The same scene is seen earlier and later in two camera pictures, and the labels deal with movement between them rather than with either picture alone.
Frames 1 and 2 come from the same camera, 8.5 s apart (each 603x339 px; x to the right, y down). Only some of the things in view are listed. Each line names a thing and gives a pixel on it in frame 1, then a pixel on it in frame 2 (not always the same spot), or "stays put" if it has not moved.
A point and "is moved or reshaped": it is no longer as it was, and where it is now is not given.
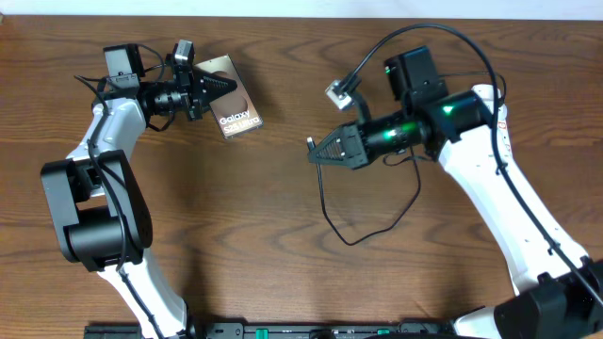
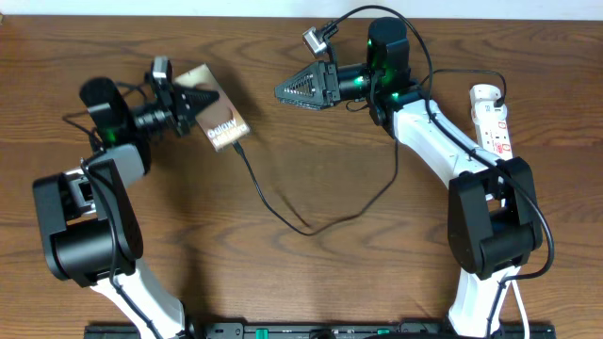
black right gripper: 351,146 -> 322,79
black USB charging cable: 324,212 -> 394,169
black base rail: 286,330 stays put
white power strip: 486,92 stays put
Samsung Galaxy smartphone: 235,110 is moved or reshaped
